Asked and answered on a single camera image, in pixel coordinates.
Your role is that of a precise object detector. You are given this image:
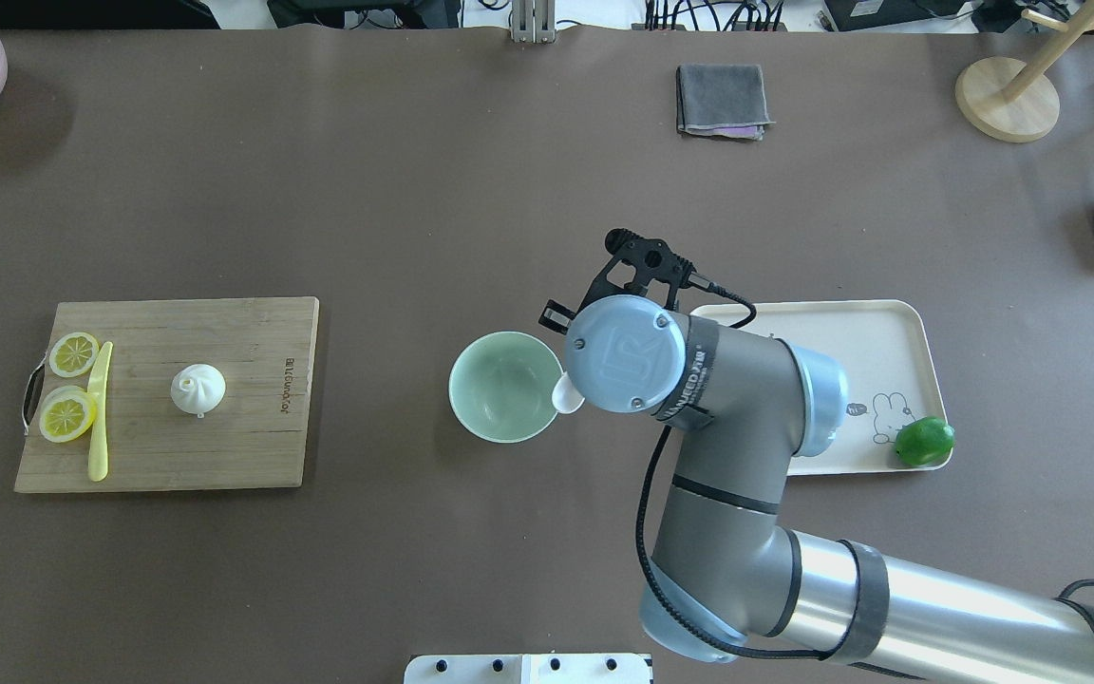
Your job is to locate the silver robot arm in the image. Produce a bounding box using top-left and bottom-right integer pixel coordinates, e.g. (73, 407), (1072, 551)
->
(539, 228), (1094, 683)

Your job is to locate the bamboo cutting board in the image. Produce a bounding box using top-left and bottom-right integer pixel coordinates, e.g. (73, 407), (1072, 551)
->
(14, 297), (321, 494)

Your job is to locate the lemon slice stack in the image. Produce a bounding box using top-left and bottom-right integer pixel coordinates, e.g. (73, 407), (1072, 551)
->
(36, 386), (98, 445)

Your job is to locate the green lime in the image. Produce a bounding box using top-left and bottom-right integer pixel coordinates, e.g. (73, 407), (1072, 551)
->
(895, 416), (955, 467)

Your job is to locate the lemon slice near handle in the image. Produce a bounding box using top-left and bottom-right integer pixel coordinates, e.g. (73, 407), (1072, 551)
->
(47, 331), (101, 378)

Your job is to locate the grey folded cloth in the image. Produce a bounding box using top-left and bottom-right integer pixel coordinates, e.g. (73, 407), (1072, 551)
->
(674, 63), (773, 142)

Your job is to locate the light green ceramic bowl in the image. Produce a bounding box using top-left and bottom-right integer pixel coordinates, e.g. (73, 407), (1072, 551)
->
(449, 331), (563, 445)

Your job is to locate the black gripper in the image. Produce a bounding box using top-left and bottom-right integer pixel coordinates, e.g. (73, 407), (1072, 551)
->
(538, 228), (700, 333)

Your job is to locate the yellow plastic knife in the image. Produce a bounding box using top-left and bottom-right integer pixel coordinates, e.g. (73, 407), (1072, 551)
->
(86, 341), (114, 484)

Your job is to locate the wooden mug tree stand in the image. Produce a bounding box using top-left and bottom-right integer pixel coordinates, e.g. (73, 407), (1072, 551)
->
(954, 1), (1094, 143)

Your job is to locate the cream rectangular tray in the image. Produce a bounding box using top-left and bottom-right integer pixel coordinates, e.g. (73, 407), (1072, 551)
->
(689, 300), (953, 476)

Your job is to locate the white ceramic spoon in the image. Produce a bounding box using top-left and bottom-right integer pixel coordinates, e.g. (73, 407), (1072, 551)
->
(551, 371), (586, 414)

